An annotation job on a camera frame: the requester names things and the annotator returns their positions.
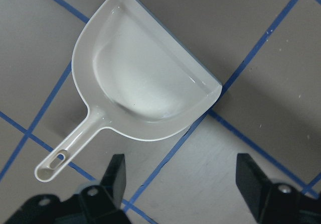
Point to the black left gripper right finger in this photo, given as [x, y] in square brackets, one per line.
[252, 183]

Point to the white dustpan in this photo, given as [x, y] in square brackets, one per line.
[135, 78]

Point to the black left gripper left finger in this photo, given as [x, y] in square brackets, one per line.
[113, 179]

